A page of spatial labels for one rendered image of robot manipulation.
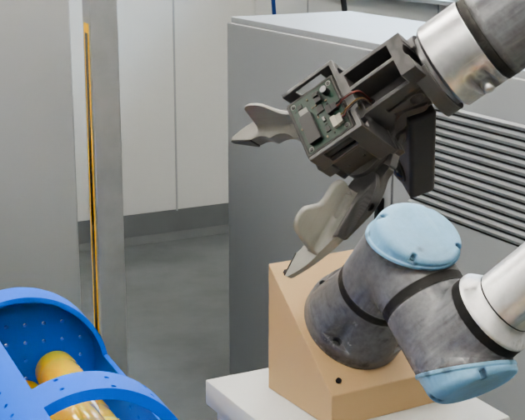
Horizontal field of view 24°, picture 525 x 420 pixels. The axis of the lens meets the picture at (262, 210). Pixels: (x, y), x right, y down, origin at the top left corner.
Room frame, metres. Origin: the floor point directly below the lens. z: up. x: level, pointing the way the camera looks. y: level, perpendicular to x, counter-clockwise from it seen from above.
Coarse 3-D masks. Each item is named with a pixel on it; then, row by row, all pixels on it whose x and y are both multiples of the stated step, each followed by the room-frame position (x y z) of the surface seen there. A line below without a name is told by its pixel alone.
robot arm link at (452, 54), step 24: (432, 24) 0.97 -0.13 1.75; (456, 24) 0.95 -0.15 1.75; (432, 48) 0.95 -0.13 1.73; (456, 48) 0.94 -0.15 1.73; (480, 48) 0.94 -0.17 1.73; (432, 72) 0.95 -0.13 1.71; (456, 72) 0.94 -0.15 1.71; (480, 72) 0.94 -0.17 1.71; (456, 96) 0.95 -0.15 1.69; (480, 96) 0.96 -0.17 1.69
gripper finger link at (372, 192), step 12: (384, 168) 0.98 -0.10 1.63; (360, 180) 0.98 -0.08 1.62; (372, 180) 0.97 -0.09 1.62; (384, 180) 0.98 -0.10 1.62; (360, 192) 0.98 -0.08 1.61; (372, 192) 0.97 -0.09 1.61; (360, 204) 0.97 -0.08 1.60; (372, 204) 0.98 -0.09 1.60; (348, 216) 0.97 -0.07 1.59; (360, 216) 0.97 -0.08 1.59; (348, 228) 0.97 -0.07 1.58
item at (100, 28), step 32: (96, 0) 2.50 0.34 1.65; (96, 32) 2.50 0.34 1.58; (96, 64) 2.50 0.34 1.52; (96, 96) 2.50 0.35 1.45; (96, 128) 2.50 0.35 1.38; (96, 160) 2.50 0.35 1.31; (96, 192) 2.50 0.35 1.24; (96, 224) 2.50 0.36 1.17; (96, 256) 2.51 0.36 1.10; (96, 288) 2.52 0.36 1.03; (96, 320) 2.53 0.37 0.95
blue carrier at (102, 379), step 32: (32, 288) 1.89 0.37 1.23; (0, 320) 1.87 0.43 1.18; (32, 320) 1.89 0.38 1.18; (64, 320) 1.91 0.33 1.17; (0, 352) 1.63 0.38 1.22; (32, 352) 1.89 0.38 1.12; (96, 352) 1.92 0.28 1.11; (0, 384) 1.55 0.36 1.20; (64, 384) 1.48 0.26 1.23; (96, 384) 1.47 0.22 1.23; (128, 384) 1.50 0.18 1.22; (0, 416) 1.47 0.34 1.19; (32, 416) 1.42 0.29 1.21; (128, 416) 1.75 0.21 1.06; (160, 416) 1.49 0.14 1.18
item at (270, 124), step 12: (252, 108) 1.03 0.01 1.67; (264, 108) 1.03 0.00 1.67; (276, 108) 1.03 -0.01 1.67; (252, 120) 1.06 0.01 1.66; (264, 120) 1.05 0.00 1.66; (276, 120) 1.05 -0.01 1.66; (288, 120) 1.04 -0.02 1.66; (240, 132) 1.08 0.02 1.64; (252, 132) 1.07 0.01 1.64; (264, 132) 1.06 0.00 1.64; (276, 132) 1.06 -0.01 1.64; (288, 132) 1.05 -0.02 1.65; (252, 144) 1.08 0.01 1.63
